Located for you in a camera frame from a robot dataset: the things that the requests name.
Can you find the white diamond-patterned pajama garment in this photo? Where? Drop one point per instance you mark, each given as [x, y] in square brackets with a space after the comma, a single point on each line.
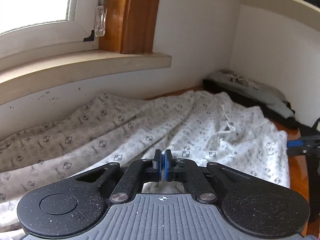
[125, 130]

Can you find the grey printed garment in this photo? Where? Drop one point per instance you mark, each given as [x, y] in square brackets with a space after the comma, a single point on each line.
[250, 90]

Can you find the beige window sill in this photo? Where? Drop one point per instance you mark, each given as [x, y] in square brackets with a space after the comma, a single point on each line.
[75, 67]

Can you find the beige wall shelf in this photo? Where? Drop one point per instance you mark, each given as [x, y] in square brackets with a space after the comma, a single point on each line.
[287, 5]

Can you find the wooden window trim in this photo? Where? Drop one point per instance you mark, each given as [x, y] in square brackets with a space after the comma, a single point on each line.
[140, 17]

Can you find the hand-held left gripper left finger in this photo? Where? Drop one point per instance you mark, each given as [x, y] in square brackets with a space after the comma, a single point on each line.
[157, 167]

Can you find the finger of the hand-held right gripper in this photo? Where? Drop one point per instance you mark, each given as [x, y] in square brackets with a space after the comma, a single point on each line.
[304, 151]
[295, 144]

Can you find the white framed window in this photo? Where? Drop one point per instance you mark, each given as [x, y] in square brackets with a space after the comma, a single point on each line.
[37, 0]

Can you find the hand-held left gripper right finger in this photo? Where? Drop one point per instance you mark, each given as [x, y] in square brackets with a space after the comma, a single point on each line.
[168, 167]

